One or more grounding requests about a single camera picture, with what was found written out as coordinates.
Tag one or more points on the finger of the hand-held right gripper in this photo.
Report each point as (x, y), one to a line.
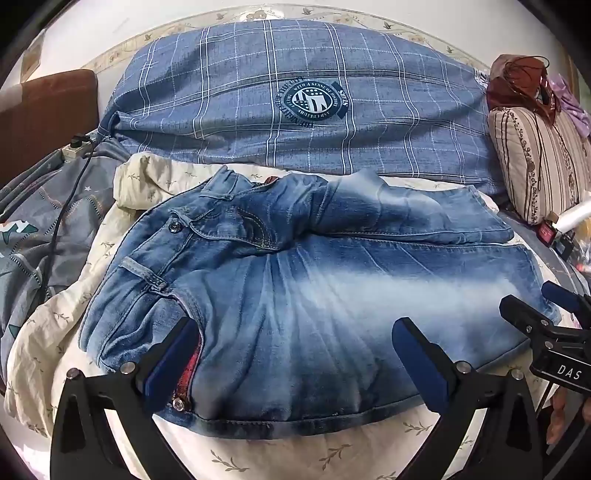
(521, 314)
(561, 295)

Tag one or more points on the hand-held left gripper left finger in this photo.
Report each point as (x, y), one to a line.
(171, 364)

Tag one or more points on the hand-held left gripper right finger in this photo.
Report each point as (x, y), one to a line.
(420, 364)

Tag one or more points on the blue denim pants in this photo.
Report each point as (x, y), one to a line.
(300, 300)

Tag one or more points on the person's right hand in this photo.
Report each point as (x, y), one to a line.
(563, 415)

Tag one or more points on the small black object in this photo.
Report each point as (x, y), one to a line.
(564, 244)

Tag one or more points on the white tube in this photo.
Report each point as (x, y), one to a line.
(575, 214)

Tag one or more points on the cream leaf-print blanket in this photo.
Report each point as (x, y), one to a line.
(55, 323)

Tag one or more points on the striped floral pillow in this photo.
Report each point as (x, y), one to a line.
(531, 161)

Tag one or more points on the purple cloth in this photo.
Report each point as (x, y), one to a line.
(572, 101)

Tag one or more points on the grey star-print quilt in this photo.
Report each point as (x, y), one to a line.
(27, 221)

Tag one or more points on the brown cloth bag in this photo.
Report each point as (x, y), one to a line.
(508, 87)

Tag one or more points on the white power strip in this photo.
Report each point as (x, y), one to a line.
(71, 151)

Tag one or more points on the brown headboard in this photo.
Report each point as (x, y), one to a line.
(46, 115)

